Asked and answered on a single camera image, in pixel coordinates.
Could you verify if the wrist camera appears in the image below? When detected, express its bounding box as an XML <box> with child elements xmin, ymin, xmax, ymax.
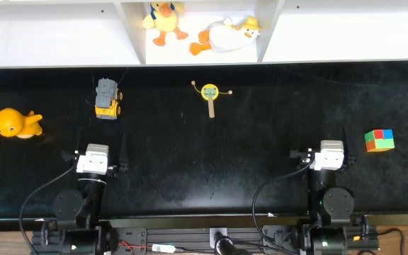
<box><xmin>312</xmin><ymin>140</ymin><xmax>346</xmax><ymax>171</ymax></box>
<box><xmin>75</xmin><ymin>143</ymin><xmax>110</xmax><ymax>176</ymax></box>

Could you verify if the yellow rubber duck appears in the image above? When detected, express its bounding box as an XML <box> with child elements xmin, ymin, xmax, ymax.
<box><xmin>0</xmin><ymin>108</ymin><xmax>44</xmax><ymax>140</ymax></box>

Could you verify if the white shelf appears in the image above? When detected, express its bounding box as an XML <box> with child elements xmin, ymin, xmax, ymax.
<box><xmin>0</xmin><ymin>0</ymin><xmax>408</xmax><ymax>69</ymax></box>

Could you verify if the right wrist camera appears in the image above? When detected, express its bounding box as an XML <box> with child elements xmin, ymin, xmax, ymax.
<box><xmin>312</xmin><ymin>140</ymin><xmax>346</xmax><ymax>171</ymax></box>

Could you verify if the white plush duck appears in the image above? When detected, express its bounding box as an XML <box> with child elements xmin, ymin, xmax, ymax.
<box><xmin>189</xmin><ymin>16</ymin><xmax>261</xmax><ymax>56</ymax></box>

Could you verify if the grey and yellow toy truck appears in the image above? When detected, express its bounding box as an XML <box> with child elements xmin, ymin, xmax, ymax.
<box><xmin>94</xmin><ymin>78</ymin><xmax>124</xmax><ymax>120</ymax></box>

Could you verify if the yellow rattle drum toy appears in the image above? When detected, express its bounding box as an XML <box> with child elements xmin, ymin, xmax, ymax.
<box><xmin>191</xmin><ymin>80</ymin><xmax>233</xmax><ymax>119</ymax></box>

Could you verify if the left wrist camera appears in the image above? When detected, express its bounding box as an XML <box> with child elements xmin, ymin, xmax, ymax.
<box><xmin>75</xmin><ymin>143</ymin><xmax>110</xmax><ymax>176</ymax></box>

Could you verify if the yellow plush duck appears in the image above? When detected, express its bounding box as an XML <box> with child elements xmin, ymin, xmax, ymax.
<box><xmin>142</xmin><ymin>1</ymin><xmax>189</xmax><ymax>47</ymax></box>

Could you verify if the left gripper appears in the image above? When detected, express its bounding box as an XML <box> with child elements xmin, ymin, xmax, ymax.
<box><xmin>61</xmin><ymin>129</ymin><xmax>130</xmax><ymax>179</ymax></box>

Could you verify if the mounting rail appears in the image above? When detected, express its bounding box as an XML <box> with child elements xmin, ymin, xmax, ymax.
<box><xmin>30</xmin><ymin>226</ymin><xmax>405</xmax><ymax>255</ymax></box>

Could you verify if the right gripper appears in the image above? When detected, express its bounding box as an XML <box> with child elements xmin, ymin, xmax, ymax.
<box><xmin>290</xmin><ymin>124</ymin><xmax>356</xmax><ymax>174</ymax></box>

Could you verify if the black cable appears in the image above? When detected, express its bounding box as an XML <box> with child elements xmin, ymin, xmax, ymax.
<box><xmin>18</xmin><ymin>161</ymin><xmax>79</xmax><ymax>255</ymax></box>
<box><xmin>251</xmin><ymin>158</ymin><xmax>315</xmax><ymax>255</ymax></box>

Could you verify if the many-coloured puzzle cube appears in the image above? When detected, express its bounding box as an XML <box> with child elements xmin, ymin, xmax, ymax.
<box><xmin>364</xmin><ymin>128</ymin><xmax>396</xmax><ymax>153</ymax></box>

